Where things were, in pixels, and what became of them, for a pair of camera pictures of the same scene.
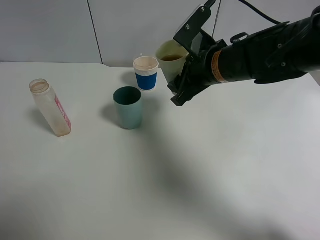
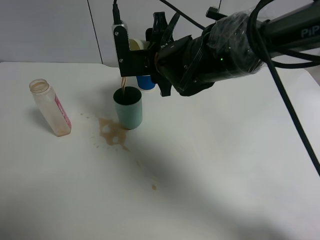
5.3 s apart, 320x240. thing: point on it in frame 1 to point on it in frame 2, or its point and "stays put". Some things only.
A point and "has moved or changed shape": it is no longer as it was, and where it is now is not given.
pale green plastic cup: [172, 57] has moved or changed shape
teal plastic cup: [128, 100] stays put
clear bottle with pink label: [51, 107] stays put
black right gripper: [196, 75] to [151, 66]
